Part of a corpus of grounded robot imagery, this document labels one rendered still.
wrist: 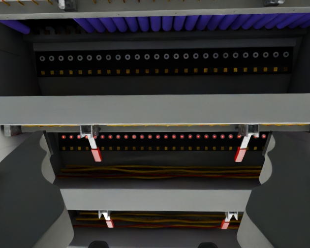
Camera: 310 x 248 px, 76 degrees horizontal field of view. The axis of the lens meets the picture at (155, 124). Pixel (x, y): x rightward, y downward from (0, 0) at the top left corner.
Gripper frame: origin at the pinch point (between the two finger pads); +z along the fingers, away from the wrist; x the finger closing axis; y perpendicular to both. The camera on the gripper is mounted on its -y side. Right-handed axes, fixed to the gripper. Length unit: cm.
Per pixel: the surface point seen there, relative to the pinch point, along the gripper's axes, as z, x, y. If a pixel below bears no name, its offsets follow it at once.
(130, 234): 24, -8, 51
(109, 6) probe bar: 20.9, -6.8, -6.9
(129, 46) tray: 32.6, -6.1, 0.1
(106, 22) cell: 25.2, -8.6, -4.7
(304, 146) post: 23.7, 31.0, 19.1
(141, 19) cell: 24.1, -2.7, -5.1
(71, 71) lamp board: 31.0, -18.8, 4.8
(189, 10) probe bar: 20.6, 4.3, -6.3
